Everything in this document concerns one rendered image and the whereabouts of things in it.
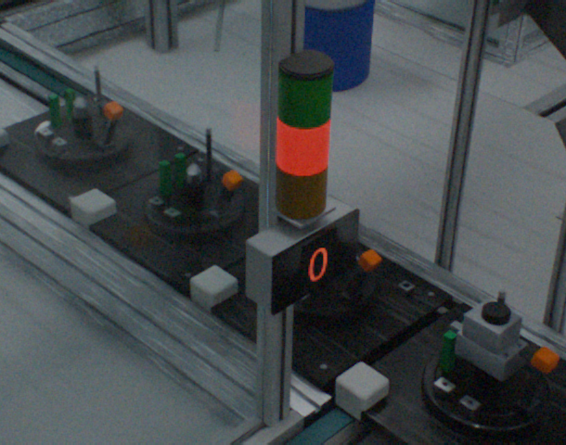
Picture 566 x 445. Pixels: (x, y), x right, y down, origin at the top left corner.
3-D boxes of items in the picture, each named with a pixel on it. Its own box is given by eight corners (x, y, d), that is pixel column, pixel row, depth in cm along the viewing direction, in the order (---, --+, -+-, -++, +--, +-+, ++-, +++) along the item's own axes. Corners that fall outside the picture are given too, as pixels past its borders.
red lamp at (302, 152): (339, 162, 112) (341, 118, 109) (302, 182, 109) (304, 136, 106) (302, 143, 115) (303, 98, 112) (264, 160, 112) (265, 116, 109)
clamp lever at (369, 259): (362, 294, 146) (383, 259, 140) (351, 300, 144) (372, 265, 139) (342, 273, 147) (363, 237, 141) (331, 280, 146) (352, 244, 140)
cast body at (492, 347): (526, 364, 132) (534, 314, 128) (502, 383, 129) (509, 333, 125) (463, 327, 137) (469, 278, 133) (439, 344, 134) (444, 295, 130)
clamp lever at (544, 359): (541, 402, 131) (560, 355, 126) (530, 412, 130) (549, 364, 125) (513, 381, 133) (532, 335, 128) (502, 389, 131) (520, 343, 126)
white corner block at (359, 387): (389, 405, 137) (391, 378, 134) (362, 425, 134) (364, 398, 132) (358, 384, 139) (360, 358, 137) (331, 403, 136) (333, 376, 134)
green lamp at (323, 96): (341, 117, 109) (345, 69, 106) (304, 135, 106) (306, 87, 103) (303, 97, 112) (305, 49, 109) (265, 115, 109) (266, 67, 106)
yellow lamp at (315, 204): (336, 206, 115) (339, 163, 112) (301, 225, 112) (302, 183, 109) (300, 185, 117) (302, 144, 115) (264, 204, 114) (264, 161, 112)
